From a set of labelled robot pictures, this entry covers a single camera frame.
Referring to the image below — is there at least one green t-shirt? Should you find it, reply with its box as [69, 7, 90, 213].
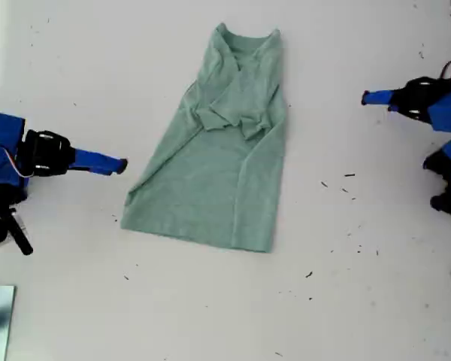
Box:
[120, 22, 289, 253]

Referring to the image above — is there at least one red and white wire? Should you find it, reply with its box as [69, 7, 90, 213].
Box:
[0, 138, 34, 178]

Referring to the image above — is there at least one black camera stalk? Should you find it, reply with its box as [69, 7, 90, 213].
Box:
[6, 207, 35, 256]

